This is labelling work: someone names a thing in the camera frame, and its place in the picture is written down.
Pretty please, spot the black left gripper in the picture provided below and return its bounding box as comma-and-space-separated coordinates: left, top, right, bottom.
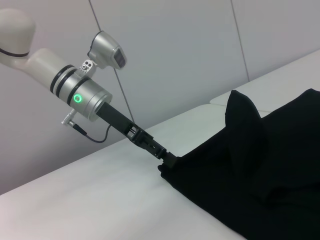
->
96, 101, 185, 169

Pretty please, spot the black t-shirt with FREE print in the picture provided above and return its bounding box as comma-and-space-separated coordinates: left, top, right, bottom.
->
157, 88, 320, 240

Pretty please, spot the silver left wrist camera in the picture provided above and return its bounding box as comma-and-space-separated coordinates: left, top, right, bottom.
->
79, 30, 128, 75

